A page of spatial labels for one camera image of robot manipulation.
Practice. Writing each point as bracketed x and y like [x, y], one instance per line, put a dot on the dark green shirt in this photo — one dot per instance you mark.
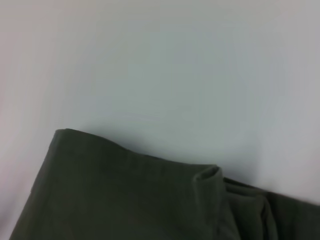
[150, 195]

